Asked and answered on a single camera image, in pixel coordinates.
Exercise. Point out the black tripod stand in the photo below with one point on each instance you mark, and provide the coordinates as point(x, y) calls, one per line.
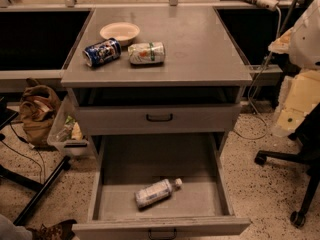
point(6, 116)

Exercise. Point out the grey drawer cabinet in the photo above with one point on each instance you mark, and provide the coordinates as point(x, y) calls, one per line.
point(155, 70)

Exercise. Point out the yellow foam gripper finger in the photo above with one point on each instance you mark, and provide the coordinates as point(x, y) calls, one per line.
point(298, 96)

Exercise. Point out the white green soda can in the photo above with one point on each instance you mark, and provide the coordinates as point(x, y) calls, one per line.
point(146, 53)

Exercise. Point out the clear plastic storage bin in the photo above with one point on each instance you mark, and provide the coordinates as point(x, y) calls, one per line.
point(65, 134)

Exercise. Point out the brown fabric bag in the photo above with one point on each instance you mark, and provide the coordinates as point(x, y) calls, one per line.
point(38, 109)

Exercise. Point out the blue soda can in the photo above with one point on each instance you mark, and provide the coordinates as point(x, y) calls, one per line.
point(102, 52)

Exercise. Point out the open grey lower drawer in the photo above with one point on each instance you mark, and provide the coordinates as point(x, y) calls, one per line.
point(200, 207)

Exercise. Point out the camouflage shoe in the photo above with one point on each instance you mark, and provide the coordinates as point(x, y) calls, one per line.
point(60, 231)

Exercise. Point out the clear plastic water bottle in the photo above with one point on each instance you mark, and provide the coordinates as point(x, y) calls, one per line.
point(156, 192)

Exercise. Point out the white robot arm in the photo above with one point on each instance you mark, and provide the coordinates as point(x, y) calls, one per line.
point(302, 41)

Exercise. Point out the grey upper drawer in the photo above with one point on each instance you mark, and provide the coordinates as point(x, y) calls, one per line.
point(111, 120)

